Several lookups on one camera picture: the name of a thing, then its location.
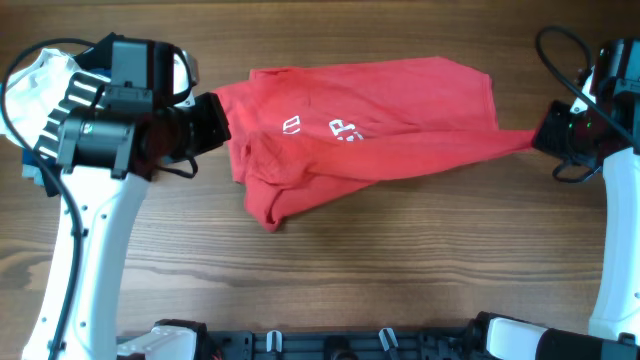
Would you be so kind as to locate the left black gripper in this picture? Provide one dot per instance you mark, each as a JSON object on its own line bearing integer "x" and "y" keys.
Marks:
{"x": 212, "y": 115}

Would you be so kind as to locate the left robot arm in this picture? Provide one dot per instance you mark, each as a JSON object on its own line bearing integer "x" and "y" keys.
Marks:
{"x": 99, "y": 125}

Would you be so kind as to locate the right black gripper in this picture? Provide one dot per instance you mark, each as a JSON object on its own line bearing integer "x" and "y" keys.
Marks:
{"x": 546, "y": 135}

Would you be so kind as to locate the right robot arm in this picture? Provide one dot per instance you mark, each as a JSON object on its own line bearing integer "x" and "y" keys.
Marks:
{"x": 599, "y": 132}

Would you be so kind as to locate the white black striped folded shirt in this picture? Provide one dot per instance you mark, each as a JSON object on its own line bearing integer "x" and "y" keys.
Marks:
{"x": 40, "y": 96}

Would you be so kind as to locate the blue folded shirt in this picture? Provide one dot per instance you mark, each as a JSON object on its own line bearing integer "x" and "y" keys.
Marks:
{"x": 28, "y": 159}

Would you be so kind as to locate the red printed t-shirt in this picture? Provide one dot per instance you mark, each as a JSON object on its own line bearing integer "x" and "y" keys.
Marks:
{"x": 302, "y": 137}

